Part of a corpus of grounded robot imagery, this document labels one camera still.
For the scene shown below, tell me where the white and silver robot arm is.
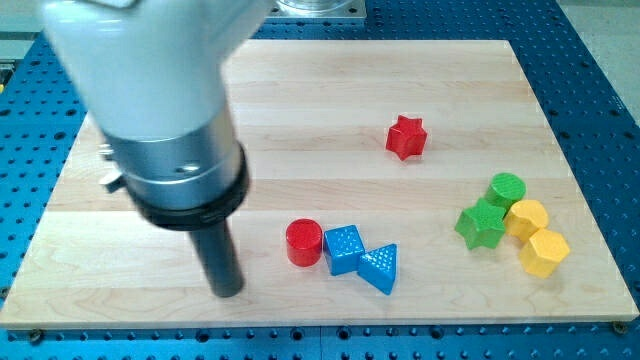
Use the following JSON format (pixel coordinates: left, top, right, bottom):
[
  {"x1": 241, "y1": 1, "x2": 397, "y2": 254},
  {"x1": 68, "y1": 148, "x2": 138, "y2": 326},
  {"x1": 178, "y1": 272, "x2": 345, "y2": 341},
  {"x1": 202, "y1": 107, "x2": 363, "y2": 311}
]
[{"x1": 40, "y1": 0, "x2": 271, "y2": 231}]

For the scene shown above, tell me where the red cylinder block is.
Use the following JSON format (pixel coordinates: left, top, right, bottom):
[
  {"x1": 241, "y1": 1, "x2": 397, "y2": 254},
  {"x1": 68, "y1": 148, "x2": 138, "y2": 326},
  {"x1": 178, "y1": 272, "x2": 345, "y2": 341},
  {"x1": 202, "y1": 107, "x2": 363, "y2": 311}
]
[{"x1": 285, "y1": 218, "x2": 323, "y2": 267}]

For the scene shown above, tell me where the blue cube block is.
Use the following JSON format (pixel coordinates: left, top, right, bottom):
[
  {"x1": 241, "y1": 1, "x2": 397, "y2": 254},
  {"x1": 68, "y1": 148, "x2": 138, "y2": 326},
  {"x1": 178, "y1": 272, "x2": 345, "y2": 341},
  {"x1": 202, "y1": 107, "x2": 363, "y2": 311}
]
[{"x1": 323, "y1": 225, "x2": 365, "y2": 276}]

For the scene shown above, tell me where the light wooden board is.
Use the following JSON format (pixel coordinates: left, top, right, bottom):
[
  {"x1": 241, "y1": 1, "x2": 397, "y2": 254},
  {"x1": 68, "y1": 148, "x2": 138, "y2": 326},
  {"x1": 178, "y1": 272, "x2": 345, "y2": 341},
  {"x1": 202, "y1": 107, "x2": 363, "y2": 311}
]
[{"x1": 1, "y1": 40, "x2": 638, "y2": 330}]

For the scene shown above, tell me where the red star block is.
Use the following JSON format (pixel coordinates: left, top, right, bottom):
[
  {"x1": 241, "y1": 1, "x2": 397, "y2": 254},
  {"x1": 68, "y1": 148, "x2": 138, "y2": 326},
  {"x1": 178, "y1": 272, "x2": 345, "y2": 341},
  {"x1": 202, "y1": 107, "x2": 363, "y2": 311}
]
[{"x1": 385, "y1": 115, "x2": 428, "y2": 161}]

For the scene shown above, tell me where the blue triangle block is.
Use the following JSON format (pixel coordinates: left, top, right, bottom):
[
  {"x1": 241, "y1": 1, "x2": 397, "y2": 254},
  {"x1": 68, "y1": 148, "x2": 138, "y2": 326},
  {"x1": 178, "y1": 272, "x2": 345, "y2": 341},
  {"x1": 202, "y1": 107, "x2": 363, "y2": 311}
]
[{"x1": 357, "y1": 244, "x2": 398, "y2": 295}]

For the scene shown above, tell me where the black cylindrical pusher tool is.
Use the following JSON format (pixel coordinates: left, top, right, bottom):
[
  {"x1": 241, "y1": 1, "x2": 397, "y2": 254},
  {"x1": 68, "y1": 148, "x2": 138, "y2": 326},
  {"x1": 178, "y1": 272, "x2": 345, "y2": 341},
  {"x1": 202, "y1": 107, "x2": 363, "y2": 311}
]
[{"x1": 189, "y1": 220, "x2": 244, "y2": 298}]

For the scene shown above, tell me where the green star block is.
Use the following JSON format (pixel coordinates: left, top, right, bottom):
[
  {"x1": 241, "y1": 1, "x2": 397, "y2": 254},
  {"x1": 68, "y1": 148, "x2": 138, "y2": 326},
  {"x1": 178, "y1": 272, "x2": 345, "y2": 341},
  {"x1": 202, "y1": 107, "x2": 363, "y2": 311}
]
[{"x1": 454, "y1": 198, "x2": 506, "y2": 250}]

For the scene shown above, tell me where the green cylinder block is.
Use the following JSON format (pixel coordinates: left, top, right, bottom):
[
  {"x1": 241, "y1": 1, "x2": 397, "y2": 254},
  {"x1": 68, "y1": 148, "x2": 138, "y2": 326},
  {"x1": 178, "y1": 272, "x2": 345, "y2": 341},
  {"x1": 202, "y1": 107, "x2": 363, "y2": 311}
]
[{"x1": 484, "y1": 172, "x2": 527, "y2": 211}]

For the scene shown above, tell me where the yellow pentagon block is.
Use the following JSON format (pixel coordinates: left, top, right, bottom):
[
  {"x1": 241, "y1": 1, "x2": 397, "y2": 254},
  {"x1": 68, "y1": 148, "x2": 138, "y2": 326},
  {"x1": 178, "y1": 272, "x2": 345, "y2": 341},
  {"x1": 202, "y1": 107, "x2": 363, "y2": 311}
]
[{"x1": 504, "y1": 199, "x2": 549, "y2": 242}]

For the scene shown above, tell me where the yellow hexagon block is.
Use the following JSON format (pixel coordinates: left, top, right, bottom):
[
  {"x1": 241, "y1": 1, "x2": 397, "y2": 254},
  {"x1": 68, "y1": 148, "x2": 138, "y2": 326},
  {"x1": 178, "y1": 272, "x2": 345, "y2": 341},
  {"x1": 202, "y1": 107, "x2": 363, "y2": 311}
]
[{"x1": 518, "y1": 229, "x2": 571, "y2": 279}]

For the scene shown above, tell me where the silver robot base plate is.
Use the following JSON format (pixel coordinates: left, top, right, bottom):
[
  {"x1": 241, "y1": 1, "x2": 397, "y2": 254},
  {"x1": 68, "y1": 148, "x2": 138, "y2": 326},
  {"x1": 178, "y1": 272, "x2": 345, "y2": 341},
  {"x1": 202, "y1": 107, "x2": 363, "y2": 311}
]
[{"x1": 267, "y1": 0, "x2": 366, "y2": 19}]

